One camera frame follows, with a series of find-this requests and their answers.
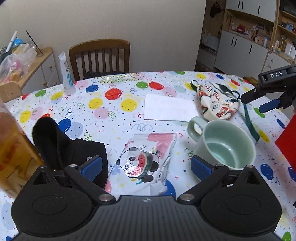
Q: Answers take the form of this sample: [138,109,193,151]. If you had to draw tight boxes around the orange tea bottle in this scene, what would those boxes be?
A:
[0,102,44,198]

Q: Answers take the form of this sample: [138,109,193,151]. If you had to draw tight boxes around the clear bag of snacks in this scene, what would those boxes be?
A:
[1,44,37,84]

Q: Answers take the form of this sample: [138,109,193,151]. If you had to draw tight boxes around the christmas print fabric bag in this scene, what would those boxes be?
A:
[190,79,261,145]

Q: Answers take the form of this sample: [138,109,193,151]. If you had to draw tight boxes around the pale green ceramic mug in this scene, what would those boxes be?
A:
[187,116,256,170]

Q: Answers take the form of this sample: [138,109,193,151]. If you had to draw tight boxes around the white tube of cream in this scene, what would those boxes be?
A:
[58,51,76,95]

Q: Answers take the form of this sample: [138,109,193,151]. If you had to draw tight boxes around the red white cardboard box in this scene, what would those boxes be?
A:
[275,115,296,171]

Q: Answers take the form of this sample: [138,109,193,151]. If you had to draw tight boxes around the white paper napkin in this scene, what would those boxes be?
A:
[144,94,199,122]

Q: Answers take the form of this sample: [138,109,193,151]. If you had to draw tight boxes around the panda print packet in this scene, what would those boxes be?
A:
[105,133,177,198]

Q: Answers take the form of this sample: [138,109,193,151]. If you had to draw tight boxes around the white wall cabinets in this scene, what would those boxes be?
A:
[196,0,296,77]

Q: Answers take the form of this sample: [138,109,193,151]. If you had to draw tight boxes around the brown wooden chair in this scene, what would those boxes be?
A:
[68,39,131,81]

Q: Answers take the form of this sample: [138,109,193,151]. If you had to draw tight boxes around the black drawstring pouch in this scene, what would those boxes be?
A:
[32,117,108,188]

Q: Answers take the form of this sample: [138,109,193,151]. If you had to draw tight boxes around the wooden side cabinet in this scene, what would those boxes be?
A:
[1,47,61,102]

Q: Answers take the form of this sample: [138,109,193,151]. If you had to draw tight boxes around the balloon print tablecloth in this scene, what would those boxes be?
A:
[7,71,295,240]

